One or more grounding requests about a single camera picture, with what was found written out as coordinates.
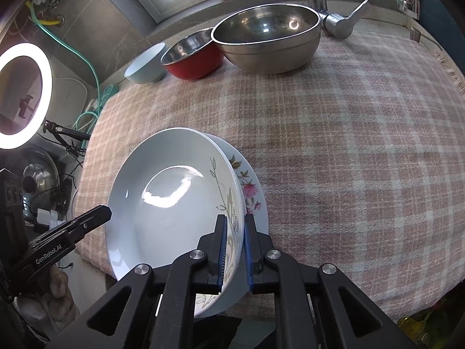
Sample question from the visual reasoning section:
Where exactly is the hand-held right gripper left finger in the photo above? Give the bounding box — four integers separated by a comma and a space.
47, 214, 229, 349

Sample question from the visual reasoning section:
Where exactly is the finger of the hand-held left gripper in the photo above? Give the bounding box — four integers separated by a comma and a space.
15, 205, 112, 280

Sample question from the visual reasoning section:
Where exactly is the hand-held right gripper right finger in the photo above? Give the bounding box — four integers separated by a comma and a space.
244, 213, 418, 349

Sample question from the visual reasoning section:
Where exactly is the rose print plate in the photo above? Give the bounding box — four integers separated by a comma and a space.
203, 133, 270, 237

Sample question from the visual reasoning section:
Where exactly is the white leaf print plate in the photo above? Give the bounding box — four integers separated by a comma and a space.
105, 127, 245, 318

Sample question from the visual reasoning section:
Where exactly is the light blue bowl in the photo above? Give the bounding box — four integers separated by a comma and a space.
124, 42, 168, 84

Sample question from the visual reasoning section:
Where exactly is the red steel bowl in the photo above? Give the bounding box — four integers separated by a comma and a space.
160, 28, 224, 80

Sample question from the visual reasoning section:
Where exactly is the large steel bowl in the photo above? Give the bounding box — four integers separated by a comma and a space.
211, 3, 322, 74

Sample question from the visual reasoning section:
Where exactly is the white power adapter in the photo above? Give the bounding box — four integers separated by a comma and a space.
36, 209, 59, 226

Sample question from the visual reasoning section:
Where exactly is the black power adapter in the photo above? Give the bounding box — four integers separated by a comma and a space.
54, 178, 73, 208

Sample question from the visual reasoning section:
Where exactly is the steel pot lid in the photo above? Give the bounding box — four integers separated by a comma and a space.
21, 146, 60, 204

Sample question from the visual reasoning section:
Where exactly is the person's fluffy beige clothing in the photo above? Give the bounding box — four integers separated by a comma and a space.
16, 265, 78, 322

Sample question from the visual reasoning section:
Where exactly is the black tripod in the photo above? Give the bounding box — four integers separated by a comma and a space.
42, 121, 91, 157

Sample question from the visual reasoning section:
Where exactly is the black phone holder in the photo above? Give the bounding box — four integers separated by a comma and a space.
20, 95, 35, 119

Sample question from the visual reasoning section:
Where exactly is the pink plaid cloth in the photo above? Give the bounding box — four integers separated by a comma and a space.
73, 25, 465, 322

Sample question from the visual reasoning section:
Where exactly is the yellow green plastic bag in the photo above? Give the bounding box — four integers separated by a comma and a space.
396, 298, 465, 339

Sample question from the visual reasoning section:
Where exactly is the chrome faucet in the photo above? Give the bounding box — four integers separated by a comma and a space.
304, 0, 372, 40

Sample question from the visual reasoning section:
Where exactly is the white ring light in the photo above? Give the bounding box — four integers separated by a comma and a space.
0, 42, 53, 149

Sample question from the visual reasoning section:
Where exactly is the green garden hose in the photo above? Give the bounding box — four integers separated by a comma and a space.
27, 0, 117, 135

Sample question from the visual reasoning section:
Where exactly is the yellow hose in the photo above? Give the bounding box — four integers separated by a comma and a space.
31, 2, 64, 28

